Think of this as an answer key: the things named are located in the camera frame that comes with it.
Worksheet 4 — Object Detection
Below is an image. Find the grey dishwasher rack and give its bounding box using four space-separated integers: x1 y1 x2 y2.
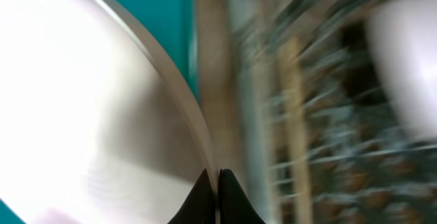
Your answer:
227 0 436 223

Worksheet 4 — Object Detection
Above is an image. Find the pink plate with food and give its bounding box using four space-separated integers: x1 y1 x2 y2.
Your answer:
0 0 219 224

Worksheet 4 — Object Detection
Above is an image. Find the pink bowl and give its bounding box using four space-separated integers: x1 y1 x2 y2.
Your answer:
366 0 436 141

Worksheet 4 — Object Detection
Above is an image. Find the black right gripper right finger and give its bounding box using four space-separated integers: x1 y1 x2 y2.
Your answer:
218 169 265 224

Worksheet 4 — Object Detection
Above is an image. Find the teal plastic tray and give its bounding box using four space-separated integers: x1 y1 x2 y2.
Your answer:
0 0 199 224

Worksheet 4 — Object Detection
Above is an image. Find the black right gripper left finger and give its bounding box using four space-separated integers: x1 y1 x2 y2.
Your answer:
169 169 216 224

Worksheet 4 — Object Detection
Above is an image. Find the wooden chopstick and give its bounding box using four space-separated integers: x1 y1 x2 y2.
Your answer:
279 37 313 224

